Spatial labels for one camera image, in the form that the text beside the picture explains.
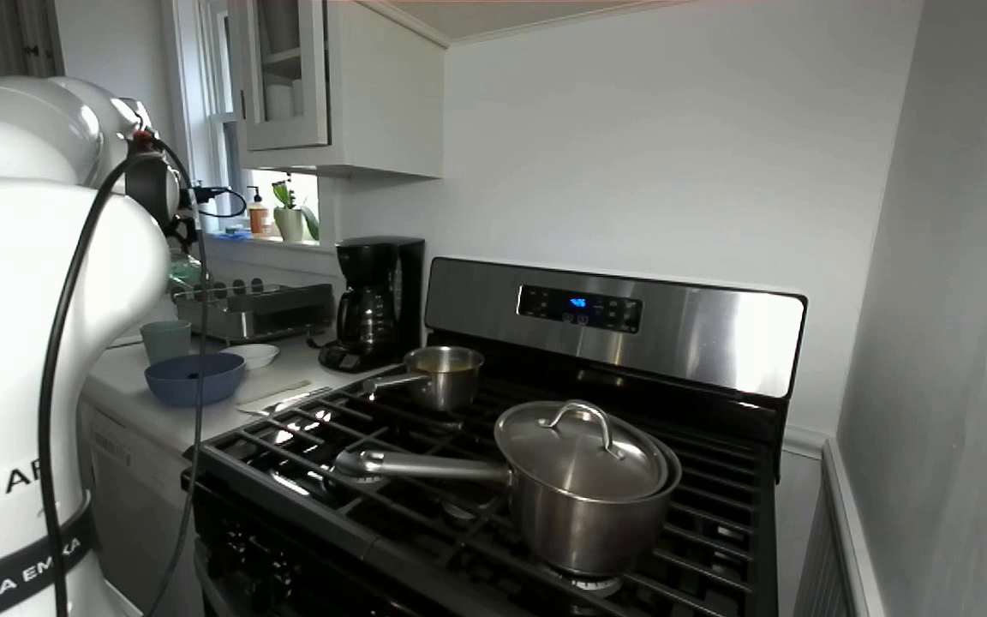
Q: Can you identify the silver toaster oven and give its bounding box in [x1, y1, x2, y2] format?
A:
[170, 277, 334, 345]

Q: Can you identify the black coffee maker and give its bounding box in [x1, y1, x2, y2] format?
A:
[320, 232, 428, 374]

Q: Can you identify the potted green plant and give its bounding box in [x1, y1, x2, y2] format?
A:
[266, 178, 323, 248]

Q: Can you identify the large steel pot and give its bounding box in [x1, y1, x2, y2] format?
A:
[332, 426, 684, 580]

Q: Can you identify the green cup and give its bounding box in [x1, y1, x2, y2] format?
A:
[138, 320, 196, 363]

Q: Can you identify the steel pot lid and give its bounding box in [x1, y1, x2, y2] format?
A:
[490, 397, 675, 505]

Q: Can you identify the white base cabinet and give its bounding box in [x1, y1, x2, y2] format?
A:
[78, 397, 206, 617]

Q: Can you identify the stainless gas stove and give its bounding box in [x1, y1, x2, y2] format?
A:
[177, 253, 813, 617]

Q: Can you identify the thick black cable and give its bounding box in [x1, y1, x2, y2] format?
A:
[34, 135, 196, 617]

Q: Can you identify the blue bowl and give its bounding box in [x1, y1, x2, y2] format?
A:
[139, 350, 250, 410]

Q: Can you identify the orange bottle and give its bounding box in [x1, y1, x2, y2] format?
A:
[243, 184, 269, 237]

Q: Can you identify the small steel saucepan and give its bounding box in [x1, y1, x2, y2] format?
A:
[325, 341, 486, 418]

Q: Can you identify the white bowl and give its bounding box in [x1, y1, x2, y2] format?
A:
[222, 338, 285, 374]

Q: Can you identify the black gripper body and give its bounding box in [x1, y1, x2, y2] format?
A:
[165, 208, 206, 264]

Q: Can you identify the thin black cable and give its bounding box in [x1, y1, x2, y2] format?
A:
[145, 180, 250, 617]

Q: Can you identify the white wall cabinet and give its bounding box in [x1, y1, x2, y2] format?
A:
[222, 0, 449, 180]

